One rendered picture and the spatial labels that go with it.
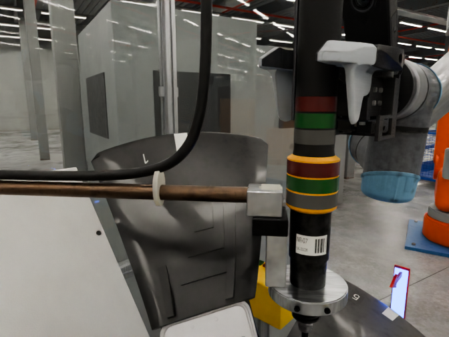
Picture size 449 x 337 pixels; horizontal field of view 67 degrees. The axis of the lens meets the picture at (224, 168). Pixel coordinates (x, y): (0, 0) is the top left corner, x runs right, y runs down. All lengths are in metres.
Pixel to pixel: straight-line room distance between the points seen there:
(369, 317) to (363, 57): 0.39
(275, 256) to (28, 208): 0.39
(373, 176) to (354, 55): 0.29
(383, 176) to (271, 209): 0.26
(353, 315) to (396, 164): 0.22
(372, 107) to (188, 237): 0.22
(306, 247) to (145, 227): 0.18
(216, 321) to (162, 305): 0.06
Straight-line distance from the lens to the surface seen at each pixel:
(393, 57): 0.31
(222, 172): 0.41
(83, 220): 0.58
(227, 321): 0.34
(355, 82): 0.28
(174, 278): 0.36
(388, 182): 0.52
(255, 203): 0.29
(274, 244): 0.30
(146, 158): 0.43
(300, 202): 0.28
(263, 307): 0.83
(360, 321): 0.54
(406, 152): 0.52
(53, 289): 0.54
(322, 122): 0.28
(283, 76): 0.31
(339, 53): 0.25
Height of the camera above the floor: 1.47
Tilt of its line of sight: 11 degrees down
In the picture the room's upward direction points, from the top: straight up
